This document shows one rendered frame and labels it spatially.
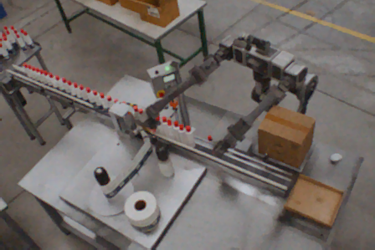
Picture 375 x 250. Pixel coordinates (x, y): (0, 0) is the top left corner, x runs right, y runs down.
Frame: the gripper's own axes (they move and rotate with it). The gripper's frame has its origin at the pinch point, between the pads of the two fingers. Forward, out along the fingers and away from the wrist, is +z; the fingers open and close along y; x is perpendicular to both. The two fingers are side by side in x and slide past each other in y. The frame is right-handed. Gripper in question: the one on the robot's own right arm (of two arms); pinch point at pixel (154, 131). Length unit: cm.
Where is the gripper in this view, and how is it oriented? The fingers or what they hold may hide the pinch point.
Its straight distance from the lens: 257.6
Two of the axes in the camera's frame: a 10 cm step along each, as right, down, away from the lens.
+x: 5.2, -6.5, 5.6
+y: 8.5, 2.9, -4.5
